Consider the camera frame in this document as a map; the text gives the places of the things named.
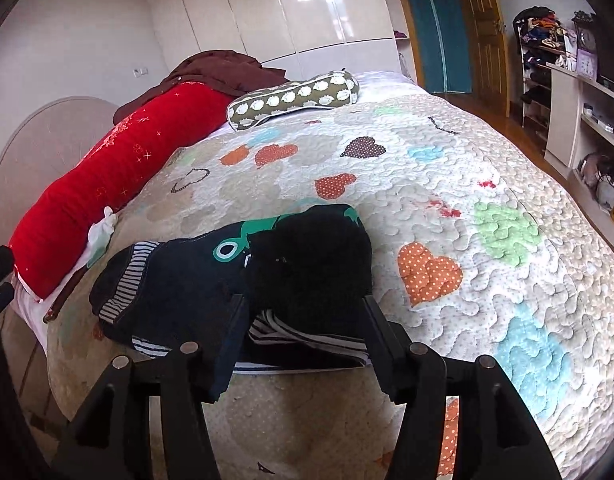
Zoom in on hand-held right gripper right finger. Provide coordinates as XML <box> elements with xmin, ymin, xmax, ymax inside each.
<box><xmin>359</xmin><ymin>295</ymin><xmax>563</xmax><ymax>480</ymax></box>

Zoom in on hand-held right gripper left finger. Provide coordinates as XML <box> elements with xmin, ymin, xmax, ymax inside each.
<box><xmin>52</xmin><ymin>292</ymin><xmax>248</xmax><ymax>480</ymax></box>

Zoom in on navy pants with striped cuffs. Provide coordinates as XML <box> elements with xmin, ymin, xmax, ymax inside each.
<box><xmin>89</xmin><ymin>204</ymin><xmax>374</xmax><ymax>373</ymax></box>

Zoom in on small white cloth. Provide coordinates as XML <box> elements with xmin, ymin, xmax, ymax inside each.
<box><xmin>87</xmin><ymin>206</ymin><xmax>118</xmax><ymax>251</ymax></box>

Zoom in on round beige headboard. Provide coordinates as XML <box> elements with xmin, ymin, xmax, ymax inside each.
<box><xmin>0</xmin><ymin>96</ymin><xmax>118</xmax><ymax>256</ymax></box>

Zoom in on red bolster pillow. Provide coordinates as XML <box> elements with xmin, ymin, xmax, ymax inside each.
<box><xmin>9</xmin><ymin>81</ymin><xmax>238</xmax><ymax>301</ymax></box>

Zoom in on patchwork heart quilt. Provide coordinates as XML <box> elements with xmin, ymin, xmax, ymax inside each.
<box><xmin>47</xmin><ymin>95</ymin><xmax>614</xmax><ymax>480</ymax></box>

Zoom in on olive dotted pillow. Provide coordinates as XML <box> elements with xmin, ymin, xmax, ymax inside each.
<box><xmin>227</xmin><ymin>70</ymin><xmax>360</xmax><ymax>132</ymax></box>

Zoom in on brown blanket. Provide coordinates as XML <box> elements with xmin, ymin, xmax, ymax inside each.
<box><xmin>113</xmin><ymin>50</ymin><xmax>288</xmax><ymax>123</ymax></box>

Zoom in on pink soft bag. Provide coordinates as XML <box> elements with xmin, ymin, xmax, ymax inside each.
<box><xmin>580</xmin><ymin>152</ymin><xmax>613</xmax><ymax>186</ymax></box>

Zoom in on white television cabinet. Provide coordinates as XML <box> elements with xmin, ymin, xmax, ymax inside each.
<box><xmin>544</xmin><ymin>62</ymin><xmax>614</xmax><ymax>256</ymax></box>

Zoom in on teal door curtain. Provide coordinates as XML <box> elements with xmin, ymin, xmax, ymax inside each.
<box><xmin>402</xmin><ymin>0</ymin><xmax>473</xmax><ymax>95</ymax></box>

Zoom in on shoe rack with clothes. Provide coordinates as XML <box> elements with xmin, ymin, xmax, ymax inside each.
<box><xmin>512</xmin><ymin>6</ymin><xmax>575</xmax><ymax>153</ymax></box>

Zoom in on wooden door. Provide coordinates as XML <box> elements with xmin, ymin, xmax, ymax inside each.
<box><xmin>454</xmin><ymin>0</ymin><xmax>510</xmax><ymax>116</ymax></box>

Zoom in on white glossy wardrobe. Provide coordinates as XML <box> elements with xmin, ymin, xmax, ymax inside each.
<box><xmin>147</xmin><ymin>0</ymin><xmax>400</xmax><ymax>81</ymax></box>

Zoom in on purple square clock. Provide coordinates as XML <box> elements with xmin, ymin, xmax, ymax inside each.
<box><xmin>576</xmin><ymin>49</ymin><xmax>599</xmax><ymax>78</ymax></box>

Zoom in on ornate dark table clock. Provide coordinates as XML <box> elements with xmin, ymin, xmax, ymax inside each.
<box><xmin>572</xmin><ymin>11</ymin><xmax>599</xmax><ymax>56</ymax></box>

